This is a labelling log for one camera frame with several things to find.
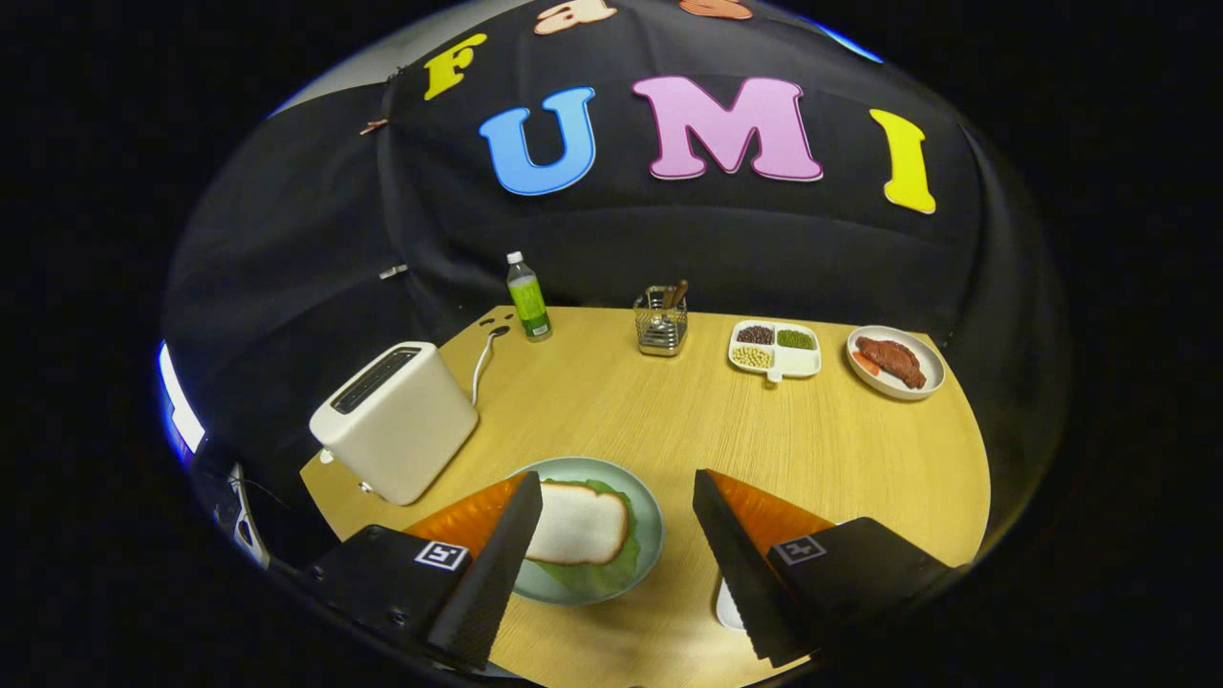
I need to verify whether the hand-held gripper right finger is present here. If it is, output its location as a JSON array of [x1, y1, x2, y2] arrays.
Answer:
[[693, 468, 961, 668]]

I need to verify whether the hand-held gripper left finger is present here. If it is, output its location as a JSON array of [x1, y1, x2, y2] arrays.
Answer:
[[306, 470, 544, 672]]

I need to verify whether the green lettuce leaf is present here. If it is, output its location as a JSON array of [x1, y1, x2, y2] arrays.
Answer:
[[533, 478, 641, 598]]

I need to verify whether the toasted white bread slice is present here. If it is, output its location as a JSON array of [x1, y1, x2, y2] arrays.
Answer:
[[524, 481, 632, 567]]

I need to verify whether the white square plate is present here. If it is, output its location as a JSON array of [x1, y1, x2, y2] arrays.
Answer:
[[715, 576, 748, 634]]

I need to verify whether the pale green round plate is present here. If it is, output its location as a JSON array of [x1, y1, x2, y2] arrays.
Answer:
[[504, 456, 665, 607]]

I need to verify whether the white toaster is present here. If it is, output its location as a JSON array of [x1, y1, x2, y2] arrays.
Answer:
[[308, 341, 480, 506]]

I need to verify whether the white divided dish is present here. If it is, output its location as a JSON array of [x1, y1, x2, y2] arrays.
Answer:
[[727, 319, 823, 383]]

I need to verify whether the round white meat plate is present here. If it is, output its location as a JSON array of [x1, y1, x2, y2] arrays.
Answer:
[[846, 325, 947, 400]]

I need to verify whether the white and black device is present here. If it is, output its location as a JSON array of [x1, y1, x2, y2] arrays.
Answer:
[[225, 463, 271, 570]]

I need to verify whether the brown cooked meat piece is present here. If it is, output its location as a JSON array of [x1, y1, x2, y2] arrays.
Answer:
[[855, 335, 928, 390]]

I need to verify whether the green drink bottle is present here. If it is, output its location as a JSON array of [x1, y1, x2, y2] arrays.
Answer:
[[505, 250, 553, 343]]

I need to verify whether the black backdrop cloth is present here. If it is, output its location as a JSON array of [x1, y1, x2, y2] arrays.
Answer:
[[162, 0, 1071, 536]]

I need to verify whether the computer monitor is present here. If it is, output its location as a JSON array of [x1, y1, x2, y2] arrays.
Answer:
[[156, 341, 207, 460]]

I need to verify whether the white toaster power cable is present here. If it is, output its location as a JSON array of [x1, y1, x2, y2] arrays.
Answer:
[[470, 326, 511, 407]]

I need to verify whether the metal wire utensil holder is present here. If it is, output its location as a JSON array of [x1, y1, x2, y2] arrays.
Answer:
[[633, 285, 689, 357]]

